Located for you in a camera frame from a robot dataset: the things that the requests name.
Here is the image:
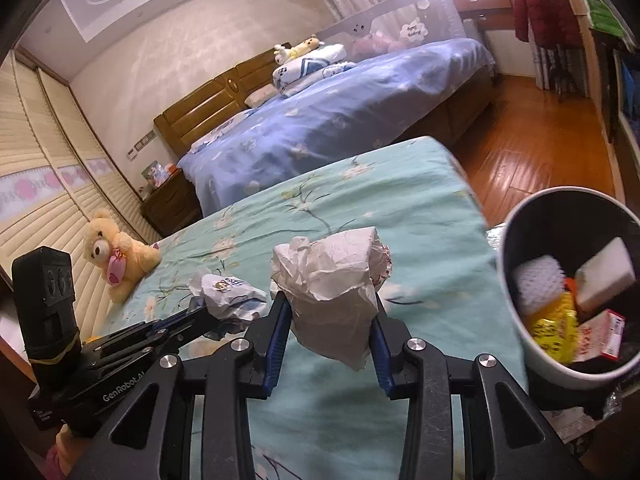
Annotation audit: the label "pink plush toy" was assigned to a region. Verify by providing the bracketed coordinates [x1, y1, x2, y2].
[352, 30, 406, 56]

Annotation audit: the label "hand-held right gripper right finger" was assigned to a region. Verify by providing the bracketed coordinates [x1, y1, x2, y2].
[369, 295, 591, 480]

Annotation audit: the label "grey mesh bed guard rail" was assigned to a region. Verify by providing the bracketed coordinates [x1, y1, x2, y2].
[315, 0, 468, 61]

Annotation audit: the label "yellow printed snack packet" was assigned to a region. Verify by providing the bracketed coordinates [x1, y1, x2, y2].
[529, 292, 582, 366]

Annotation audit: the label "printed wrapper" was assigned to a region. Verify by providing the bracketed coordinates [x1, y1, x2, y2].
[189, 271, 270, 322]

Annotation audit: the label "small items on nightstand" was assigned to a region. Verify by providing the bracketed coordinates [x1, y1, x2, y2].
[140, 160, 181, 193]

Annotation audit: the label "white foam block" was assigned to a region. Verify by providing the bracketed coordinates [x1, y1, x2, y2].
[574, 236, 637, 313]

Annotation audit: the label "black and white trash bin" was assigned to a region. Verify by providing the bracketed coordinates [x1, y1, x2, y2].
[496, 187, 640, 391]

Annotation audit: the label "white paper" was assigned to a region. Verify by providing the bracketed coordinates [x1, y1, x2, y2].
[270, 226, 396, 372]

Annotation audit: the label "wooden nightstand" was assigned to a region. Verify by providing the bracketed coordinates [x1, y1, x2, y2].
[140, 172, 203, 238]

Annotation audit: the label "black cabinet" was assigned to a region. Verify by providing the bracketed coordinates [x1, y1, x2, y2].
[587, 25, 640, 161]

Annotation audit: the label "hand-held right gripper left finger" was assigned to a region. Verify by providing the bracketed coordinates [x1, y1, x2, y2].
[70, 290, 295, 480]

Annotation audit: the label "red puffer jacket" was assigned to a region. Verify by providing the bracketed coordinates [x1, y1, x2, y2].
[512, 0, 581, 51]

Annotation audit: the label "yellow and white plush toy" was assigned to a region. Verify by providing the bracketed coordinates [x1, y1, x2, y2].
[272, 34, 321, 63]

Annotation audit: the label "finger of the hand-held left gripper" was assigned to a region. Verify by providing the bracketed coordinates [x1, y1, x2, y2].
[84, 304, 212, 362]
[150, 325, 249, 358]

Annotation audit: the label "dark coat rack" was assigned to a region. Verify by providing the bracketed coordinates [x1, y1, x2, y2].
[540, 42, 581, 103]

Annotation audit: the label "flat white printed pillow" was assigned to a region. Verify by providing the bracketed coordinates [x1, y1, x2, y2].
[190, 110, 251, 153]

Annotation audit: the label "wooden desk with drawers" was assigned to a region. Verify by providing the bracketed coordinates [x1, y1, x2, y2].
[450, 0, 516, 16]

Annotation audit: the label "wooden headboard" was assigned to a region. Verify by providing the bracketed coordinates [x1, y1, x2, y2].
[153, 42, 293, 158]

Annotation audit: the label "red and white carton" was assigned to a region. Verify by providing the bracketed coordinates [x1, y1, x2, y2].
[570, 309, 627, 365]

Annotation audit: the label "pink and white pillow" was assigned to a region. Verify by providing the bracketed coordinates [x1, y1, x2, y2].
[245, 82, 278, 108]

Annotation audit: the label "stack of green boxes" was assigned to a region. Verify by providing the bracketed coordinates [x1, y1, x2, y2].
[575, 0, 631, 41]

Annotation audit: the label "bed with blue cover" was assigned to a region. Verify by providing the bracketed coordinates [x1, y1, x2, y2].
[177, 37, 496, 221]

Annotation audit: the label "tan teddy bear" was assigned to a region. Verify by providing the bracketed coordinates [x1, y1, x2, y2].
[82, 208, 162, 305]

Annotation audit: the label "person's left hand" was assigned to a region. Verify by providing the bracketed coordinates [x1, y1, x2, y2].
[45, 429, 77, 480]

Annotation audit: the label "blue and white printed pillow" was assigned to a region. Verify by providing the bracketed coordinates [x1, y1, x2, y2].
[272, 42, 358, 98]

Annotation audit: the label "teal floral bed sheet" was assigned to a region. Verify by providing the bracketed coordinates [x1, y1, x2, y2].
[95, 136, 531, 480]

